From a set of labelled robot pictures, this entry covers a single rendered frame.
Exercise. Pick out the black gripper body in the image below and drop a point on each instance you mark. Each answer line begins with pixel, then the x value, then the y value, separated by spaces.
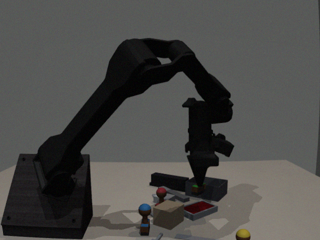
pixel 199 146

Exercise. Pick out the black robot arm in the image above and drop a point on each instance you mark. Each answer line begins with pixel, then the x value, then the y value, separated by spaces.
pixel 132 69

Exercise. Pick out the red-handled rubber stamp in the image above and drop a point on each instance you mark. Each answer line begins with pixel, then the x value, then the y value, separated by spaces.
pixel 161 194

